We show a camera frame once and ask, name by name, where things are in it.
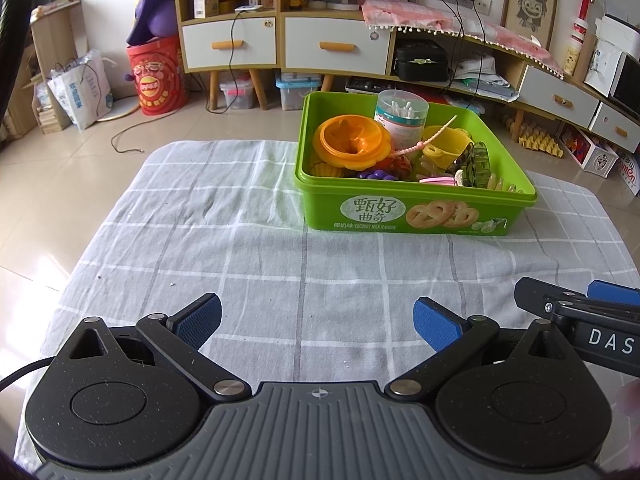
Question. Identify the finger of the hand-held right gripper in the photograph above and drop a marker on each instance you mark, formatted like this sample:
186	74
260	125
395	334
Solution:
615	292
535	295

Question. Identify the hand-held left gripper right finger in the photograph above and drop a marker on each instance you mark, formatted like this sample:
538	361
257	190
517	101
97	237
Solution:
437	322

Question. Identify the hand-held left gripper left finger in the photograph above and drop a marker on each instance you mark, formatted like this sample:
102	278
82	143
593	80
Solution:
200	317

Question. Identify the amber hair claw clip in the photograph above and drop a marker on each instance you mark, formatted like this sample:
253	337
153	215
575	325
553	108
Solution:
500	182

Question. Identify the dark green claw clip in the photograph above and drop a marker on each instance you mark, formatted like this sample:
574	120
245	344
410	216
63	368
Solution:
477	165

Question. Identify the green plastic box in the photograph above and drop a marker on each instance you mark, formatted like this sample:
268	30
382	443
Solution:
325	210

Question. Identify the purple toy grapes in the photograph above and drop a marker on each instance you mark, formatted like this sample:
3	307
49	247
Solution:
377	175

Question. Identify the yellow toy pot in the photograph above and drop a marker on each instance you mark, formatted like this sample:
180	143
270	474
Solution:
445	147

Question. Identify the yellow toy corn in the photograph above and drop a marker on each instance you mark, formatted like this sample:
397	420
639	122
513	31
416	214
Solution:
327	169

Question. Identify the pink beaded stick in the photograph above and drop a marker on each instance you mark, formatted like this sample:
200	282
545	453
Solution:
440	130

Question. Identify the orange toy pumpkin half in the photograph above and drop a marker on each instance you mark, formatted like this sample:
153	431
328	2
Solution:
350	142

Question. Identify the clear cotton swab jar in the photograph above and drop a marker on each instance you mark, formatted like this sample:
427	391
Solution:
400	120

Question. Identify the grey checked cloth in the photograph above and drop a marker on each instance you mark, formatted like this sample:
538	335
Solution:
200	220

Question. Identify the white carton red print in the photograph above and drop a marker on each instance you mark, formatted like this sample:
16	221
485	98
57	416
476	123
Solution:
631	175

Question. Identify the white printed carton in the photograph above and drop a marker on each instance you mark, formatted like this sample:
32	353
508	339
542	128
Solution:
600	160

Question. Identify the low curved wooden cabinet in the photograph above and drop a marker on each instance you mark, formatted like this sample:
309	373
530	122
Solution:
555	95

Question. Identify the black microwave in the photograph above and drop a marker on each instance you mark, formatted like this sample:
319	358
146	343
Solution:
630	85

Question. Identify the white round floor disc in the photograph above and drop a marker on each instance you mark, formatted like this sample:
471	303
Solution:
125	107

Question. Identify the clear storage box pink contents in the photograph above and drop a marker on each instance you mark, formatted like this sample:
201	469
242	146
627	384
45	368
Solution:
237	95

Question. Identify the stack of papers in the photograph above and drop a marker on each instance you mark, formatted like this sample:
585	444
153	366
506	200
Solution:
480	72

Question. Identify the red printed barrel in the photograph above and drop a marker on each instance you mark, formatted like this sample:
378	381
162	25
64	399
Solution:
157	80

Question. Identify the clear storage box blue lid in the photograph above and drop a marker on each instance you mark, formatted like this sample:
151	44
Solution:
297	92

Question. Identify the white red bottle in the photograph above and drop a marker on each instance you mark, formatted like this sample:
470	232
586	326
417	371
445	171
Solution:
575	50

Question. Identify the white paper bag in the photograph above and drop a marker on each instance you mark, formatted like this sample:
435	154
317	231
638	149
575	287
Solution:
75	95

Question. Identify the white appliance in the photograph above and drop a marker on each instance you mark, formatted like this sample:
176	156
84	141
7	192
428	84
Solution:
610	35

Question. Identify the black case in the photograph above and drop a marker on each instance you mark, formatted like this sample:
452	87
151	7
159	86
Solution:
420	57

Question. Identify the framed cartoon picture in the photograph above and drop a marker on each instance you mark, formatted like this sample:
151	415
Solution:
530	5

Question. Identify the tall wooden drawer cabinet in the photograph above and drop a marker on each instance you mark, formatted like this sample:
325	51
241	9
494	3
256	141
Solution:
330	42

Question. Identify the purple plush toy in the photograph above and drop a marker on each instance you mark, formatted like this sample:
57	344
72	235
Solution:
160	15

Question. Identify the pink lace cloth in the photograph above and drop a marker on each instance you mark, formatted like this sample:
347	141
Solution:
395	12

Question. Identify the small cardboard box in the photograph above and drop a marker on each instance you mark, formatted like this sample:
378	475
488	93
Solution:
206	2

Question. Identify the wooden side shelf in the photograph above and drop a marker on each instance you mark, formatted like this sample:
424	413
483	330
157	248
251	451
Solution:
50	35

